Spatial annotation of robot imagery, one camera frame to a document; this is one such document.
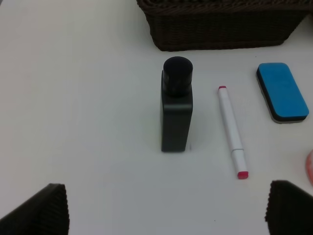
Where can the blue whiteboard eraser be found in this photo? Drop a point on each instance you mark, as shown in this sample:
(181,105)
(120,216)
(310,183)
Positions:
(281,93)

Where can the pink bottle white cap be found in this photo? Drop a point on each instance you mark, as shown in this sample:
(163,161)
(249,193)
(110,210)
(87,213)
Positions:
(309,167)

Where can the white marker red caps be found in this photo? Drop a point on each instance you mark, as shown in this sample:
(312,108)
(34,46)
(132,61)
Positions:
(232,132)

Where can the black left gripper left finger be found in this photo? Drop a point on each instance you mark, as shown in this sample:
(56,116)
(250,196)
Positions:
(45,213)

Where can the dark green pump bottle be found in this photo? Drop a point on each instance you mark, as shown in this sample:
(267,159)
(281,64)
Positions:
(176,104)

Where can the dark brown wicker basket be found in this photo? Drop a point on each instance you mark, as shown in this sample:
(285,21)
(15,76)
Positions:
(179,25)

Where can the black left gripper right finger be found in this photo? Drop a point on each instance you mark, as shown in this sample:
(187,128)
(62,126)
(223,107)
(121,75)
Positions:
(289,209)

